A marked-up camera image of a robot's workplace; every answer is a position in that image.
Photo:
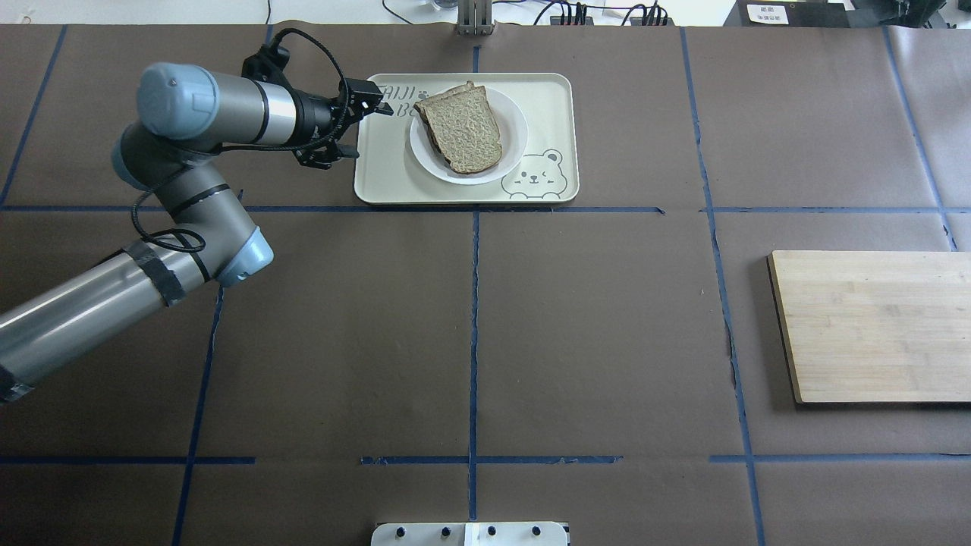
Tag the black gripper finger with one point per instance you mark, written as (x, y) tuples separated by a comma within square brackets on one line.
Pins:
[(326, 155), (365, 98)]

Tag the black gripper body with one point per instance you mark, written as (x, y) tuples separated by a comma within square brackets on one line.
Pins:
[(312, 117)]

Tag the brown bread slice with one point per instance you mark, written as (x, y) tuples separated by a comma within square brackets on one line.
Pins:
[(462, 128)]

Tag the white round plate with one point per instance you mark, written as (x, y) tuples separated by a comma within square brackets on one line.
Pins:
[(514, 135)]

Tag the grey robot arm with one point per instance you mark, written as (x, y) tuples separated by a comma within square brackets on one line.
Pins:
[(190, 226)]

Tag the cream bear serving tray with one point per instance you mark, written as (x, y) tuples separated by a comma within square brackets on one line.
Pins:
[(387, 174)]

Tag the black power strip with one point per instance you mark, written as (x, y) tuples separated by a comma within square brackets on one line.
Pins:
[(579, 14)]

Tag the black box with label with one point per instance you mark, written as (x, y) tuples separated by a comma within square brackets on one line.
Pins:
[(810, 14)]

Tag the wooden cutting board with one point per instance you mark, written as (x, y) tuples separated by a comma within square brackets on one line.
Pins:
[(874, 326)]

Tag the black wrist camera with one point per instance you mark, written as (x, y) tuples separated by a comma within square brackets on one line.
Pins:
[(267, 65)]

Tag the aluminium frame post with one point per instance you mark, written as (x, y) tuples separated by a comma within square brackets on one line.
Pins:
[(475, 18)]

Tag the white camera stand post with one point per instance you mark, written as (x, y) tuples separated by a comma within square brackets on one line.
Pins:
[(472, 533)]

